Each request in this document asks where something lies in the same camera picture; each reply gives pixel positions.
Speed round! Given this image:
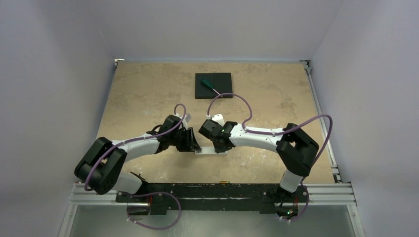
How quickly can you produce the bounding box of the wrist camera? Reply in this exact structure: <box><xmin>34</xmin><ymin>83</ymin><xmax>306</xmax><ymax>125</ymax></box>
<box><xmin>175</xmin><ymin>113</ymin><xmax>191</xmax><ymax>130</ymax></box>
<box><xmin>206</xmin><ymin>114</ymin><xmax>225</xmax><ymax>126</ymax></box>

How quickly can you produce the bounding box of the white remote control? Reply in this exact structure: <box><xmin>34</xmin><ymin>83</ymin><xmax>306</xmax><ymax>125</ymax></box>
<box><xmin>194</xmin><ymin>147</ymin><xmax>228</xmax><ymax>156</ymax></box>

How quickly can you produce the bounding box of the green handled screwdriver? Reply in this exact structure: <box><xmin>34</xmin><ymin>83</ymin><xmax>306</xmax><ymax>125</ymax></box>
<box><xmin>201</xmin><ymin>79</ymin><xmax>223</xmax><ymax>97</ymax></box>

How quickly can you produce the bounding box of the black foam pad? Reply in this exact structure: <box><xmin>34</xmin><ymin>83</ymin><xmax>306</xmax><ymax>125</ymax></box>
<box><xmin>195</xmin><ymin>73</ymin><xmax>233</xmax><ymax>99</ymax></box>

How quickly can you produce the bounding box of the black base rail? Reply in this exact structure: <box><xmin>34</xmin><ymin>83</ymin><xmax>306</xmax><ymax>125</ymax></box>
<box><xmin>116</xmin><ymin>181</ymin><xmax>309</xmax><ymax>218</ymax></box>

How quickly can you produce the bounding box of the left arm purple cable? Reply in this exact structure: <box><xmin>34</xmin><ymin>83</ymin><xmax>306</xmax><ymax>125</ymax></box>
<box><xmin>84</xmin><ymin>103</ymin><xmax>187</xmax><ymax>192</ymax></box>

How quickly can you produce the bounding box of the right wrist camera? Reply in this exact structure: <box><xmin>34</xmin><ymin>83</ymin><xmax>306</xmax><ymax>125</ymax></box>
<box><xmin>206</xmin><ymin>114</ymin><xmax>225</xmax><ymax>126</ymax></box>

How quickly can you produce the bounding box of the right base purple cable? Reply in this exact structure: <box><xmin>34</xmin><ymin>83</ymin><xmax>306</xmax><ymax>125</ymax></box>
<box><xmin>278</xmin><ymin>185</ymin><xmax>311</xmax><ymax>223</ymax></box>

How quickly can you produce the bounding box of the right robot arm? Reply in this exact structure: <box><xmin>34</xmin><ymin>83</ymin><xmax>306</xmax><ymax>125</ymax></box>
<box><xmin>199</xmin><ymin>119</ymin><xmax>319</xmax><ymax>201</ymax></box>

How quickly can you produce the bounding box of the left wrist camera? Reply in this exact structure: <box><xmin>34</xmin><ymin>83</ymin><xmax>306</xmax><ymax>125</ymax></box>
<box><xmin>175</xmin><ymin>113</ymin><xmax>191</xmax><ymax>130</ymax></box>

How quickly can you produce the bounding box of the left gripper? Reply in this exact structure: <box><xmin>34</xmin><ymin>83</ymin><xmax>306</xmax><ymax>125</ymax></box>
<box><xmin>169</xmin><ymin>127</ymin><xmax>200</xmax><ymax>152</ymax></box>

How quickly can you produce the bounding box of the aluminium frame rail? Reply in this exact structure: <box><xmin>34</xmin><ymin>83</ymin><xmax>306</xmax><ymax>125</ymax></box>
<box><xmin>300</xmin><ymin>60</ymin><xmax>341</xmax><ymax>182</ymax></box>

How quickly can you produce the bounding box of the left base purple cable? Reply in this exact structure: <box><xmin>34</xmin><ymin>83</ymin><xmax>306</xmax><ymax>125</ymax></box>
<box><xmin>126</xmin><ymin>192</ymin><xmax>182</xmax><ymax>230</ymax></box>

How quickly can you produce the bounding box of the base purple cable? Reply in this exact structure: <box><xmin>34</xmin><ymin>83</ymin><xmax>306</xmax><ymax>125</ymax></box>
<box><xmin>278</xmin><ymin>185</ymin><xmax>311</xmax><ymax>223</ymax></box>
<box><xmin>126</xmin><ymin>192</ymin><xmax>182</xmax><ymax>230</ymax></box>

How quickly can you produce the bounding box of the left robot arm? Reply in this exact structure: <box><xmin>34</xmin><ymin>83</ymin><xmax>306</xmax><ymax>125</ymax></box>
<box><xmin>74</xmin><ymin>114</ymin><xmax>202</xmax><ymax>202</ymax></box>

